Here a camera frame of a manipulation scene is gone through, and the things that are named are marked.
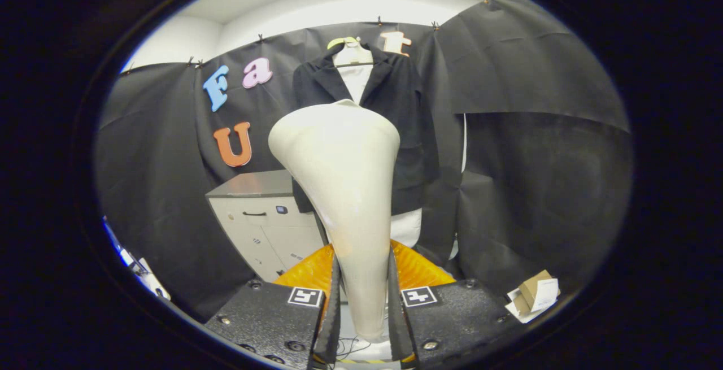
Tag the black backdrop cloth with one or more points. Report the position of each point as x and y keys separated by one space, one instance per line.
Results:
x=536 y=65

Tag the grey topped white cabinet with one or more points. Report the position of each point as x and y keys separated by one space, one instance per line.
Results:
x=254 y=186

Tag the cardboard box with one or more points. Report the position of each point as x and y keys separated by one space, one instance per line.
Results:
x=534 y=291

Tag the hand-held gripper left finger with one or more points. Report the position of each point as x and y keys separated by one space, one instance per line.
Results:
x=333 y=330

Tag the white garment steamer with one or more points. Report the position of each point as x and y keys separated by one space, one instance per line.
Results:
x=339 y=178

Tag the white plastic hanger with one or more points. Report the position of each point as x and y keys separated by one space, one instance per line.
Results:
x=353 y=56

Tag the black jacket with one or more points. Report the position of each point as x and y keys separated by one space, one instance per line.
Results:
x=409 y=133

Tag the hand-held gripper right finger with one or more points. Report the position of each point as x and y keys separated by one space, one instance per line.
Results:
x=395 y=325

